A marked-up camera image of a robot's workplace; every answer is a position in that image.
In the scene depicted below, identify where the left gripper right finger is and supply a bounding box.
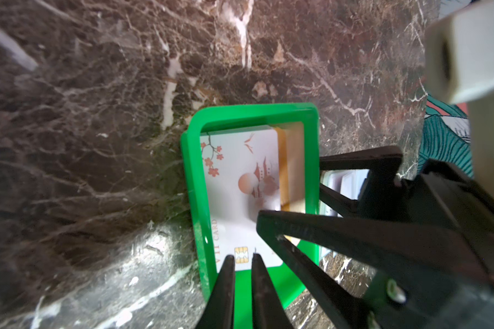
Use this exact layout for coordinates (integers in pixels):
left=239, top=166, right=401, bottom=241
left=251, top=253, right=293, bottom=329

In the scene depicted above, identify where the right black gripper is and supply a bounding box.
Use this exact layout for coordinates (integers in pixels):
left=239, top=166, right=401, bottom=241
left=257, top=145, right=494, bottom=328

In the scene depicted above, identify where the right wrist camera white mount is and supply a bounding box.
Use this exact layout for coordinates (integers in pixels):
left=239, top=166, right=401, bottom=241
left=425, top=1, right=494, bottom=198

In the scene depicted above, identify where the green plastic card tray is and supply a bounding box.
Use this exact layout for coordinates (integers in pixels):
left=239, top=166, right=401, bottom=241
left=181, top=103, right=320, bottom=328

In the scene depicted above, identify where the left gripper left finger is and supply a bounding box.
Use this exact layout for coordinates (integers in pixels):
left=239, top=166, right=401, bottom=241
left=195, top=255, right=235, bottom=329

